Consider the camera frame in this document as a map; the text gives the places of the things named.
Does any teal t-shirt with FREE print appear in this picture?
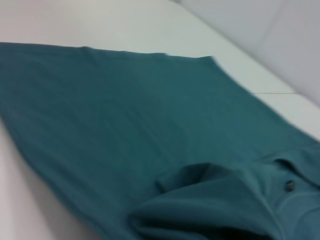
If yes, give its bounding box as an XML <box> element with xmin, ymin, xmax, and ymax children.
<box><xmin>0</xmin><ymin>41</ymin><xmax>320</xmax><ymax>240</ymax></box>

